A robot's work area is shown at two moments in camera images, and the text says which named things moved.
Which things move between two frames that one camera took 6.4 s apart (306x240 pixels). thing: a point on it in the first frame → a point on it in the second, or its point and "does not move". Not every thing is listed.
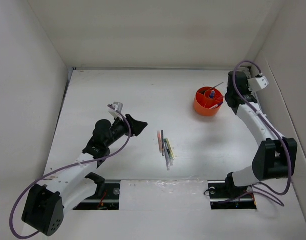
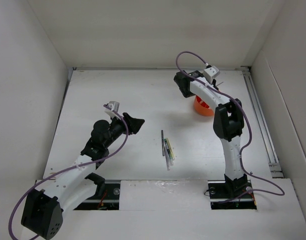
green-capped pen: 167,148 does not move
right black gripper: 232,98 → 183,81
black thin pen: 162,141 does not move
